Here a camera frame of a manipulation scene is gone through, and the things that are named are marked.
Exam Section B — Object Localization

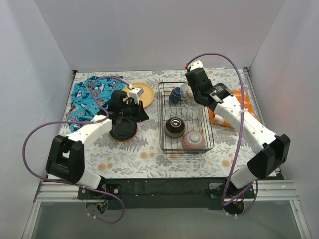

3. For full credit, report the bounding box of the floral patterned table mat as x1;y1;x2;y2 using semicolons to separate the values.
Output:
47;67;280;180

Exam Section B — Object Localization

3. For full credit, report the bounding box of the aluminium frame rail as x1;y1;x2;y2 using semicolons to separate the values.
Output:
34;180;299;202

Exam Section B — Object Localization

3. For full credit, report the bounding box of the orange white folded cloth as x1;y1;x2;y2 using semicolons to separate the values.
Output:
209;90;259;130

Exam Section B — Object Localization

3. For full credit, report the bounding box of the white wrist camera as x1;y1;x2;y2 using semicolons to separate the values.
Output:
185;60;204;72
128;84;144;105

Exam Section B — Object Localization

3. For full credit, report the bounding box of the dark brown patterned bowl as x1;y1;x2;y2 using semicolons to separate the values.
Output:
164;117;185;138

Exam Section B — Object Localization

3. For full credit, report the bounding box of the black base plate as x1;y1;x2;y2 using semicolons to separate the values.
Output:
77;178;256;210

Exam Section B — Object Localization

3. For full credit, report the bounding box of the pink patterned bowl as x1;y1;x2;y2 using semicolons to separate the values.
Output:
182;130;205;149

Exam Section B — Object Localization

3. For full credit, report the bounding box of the black wire dish rack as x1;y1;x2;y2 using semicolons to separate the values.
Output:
157;82;214;154

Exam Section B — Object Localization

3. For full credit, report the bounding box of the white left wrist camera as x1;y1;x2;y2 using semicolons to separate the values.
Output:
128;84;144;105

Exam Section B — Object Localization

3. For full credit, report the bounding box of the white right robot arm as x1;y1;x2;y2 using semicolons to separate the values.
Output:
185;68;291;198

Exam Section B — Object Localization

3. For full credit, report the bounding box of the dark blue mug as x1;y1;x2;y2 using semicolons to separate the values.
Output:
169;87;181;105

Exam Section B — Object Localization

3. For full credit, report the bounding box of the yellow round plate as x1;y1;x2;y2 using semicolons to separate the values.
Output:
133;82;155;108

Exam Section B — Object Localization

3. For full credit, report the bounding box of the black round plate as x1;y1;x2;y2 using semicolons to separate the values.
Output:
110;119;137;136

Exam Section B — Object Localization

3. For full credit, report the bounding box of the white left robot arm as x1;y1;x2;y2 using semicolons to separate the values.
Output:
46;87;149;199

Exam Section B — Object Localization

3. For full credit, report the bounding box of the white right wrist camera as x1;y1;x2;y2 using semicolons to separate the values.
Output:
185;60;204;72

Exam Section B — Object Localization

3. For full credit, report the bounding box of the blue shark print cloth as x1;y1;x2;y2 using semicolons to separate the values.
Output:
65;75;126;121

